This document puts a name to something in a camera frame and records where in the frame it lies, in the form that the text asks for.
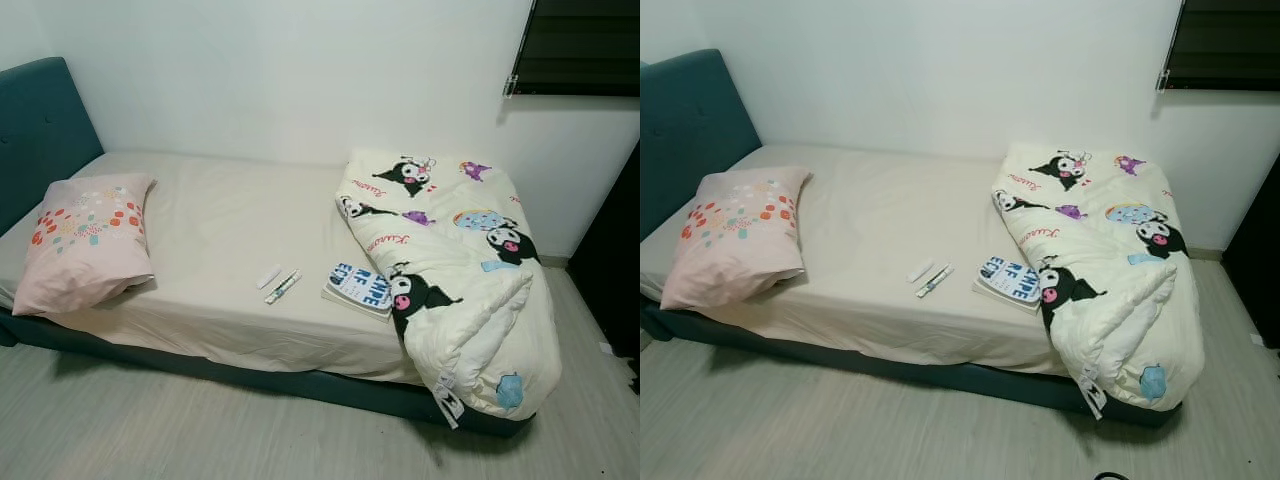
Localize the white book with blue letters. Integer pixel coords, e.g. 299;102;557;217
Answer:
322;262;396;321
973;255;1046;313

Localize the black cabinet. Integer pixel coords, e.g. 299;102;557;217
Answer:
1222;150;1280;349
567;140;641;359

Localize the pink patterned pillow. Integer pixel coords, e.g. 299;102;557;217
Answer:
12;173;158;317
660;165;813;311

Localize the cream cartoon print duvet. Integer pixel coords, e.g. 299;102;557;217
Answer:
992;140;1206;421
335;148;563;429

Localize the black window blind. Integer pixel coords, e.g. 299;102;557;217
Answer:
505;0;641;98
1160;0;1280;93

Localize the mattress with cream sheet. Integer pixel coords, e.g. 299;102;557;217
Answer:
640;143;1076;376
0;150;431;386

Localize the teal upholstered bed frame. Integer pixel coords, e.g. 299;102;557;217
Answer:
640;48;1186;429
0;57;536;438

